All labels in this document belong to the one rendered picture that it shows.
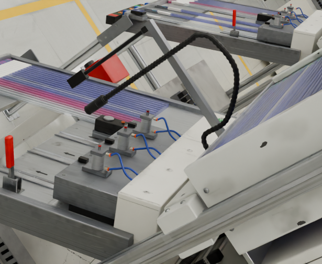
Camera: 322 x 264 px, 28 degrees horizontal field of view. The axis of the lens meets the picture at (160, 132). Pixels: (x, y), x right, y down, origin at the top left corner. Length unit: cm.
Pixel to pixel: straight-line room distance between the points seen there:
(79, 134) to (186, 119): 31
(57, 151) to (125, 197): 35
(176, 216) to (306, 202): 20
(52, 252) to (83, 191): 72
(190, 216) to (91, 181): 25
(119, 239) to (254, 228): 25
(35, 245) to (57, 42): 187
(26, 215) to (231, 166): 41
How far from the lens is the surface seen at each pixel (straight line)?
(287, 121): 94
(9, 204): 122
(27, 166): 135
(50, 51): 346
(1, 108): 163
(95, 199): 117
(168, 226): 103
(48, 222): 119
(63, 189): 119
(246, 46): 247
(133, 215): 112
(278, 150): 95
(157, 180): 117
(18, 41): 332
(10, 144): 122
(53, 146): 144
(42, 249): 185
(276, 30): 248
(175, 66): 128
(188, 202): 100
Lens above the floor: 188
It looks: 29 degrees down
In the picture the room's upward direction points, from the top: 58 degrees clockwise
